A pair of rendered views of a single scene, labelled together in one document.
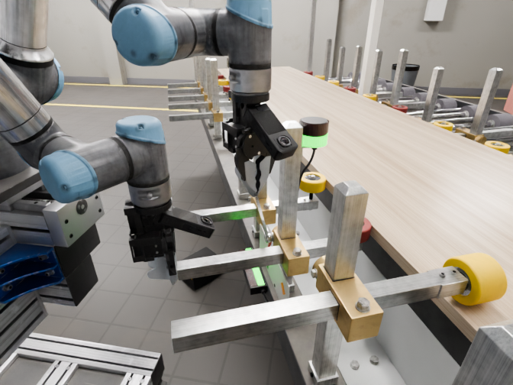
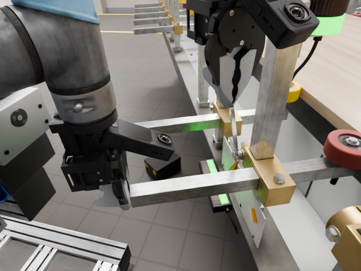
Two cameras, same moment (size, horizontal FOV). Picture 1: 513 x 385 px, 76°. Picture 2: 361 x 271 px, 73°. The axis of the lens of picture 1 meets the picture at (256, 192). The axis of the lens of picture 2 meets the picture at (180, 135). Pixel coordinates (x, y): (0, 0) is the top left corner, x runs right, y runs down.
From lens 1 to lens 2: 30 cm
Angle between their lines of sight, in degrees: 10
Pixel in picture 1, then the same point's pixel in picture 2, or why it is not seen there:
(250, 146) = (230, 30)
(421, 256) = not seen: outside the picture
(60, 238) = not seen: outside the picture
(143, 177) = (64, 78)
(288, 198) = (272, 109)
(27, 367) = (17, 248)
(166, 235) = (110, 159)
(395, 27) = not seen: outside the picture
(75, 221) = (12, 135)
